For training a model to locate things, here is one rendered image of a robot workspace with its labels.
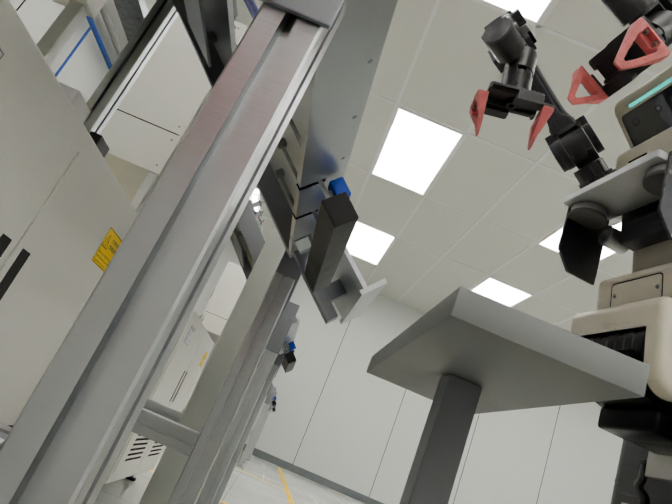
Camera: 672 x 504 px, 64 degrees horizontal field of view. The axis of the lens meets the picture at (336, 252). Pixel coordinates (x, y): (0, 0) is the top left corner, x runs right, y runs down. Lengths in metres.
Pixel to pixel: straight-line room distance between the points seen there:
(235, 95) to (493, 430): 8.85
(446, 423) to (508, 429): 8.28
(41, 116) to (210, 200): 0.42
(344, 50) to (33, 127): 0.36
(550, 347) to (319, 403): 7.83
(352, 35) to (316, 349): 8.08
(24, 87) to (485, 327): 0.56
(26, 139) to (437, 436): 0.69
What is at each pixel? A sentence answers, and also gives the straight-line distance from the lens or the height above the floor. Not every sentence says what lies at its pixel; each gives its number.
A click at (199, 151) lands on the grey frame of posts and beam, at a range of 0.30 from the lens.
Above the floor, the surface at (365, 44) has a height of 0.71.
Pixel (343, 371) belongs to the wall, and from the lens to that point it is 8.52.
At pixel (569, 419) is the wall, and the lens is 9.65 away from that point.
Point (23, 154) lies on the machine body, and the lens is 0.69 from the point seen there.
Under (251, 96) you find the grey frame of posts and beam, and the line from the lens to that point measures 0.33.
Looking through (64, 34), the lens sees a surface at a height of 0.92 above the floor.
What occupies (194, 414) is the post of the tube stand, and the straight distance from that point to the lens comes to 1.27.
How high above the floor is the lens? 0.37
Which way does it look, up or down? 20 degrees up
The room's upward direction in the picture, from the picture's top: 23 degrees clockwise
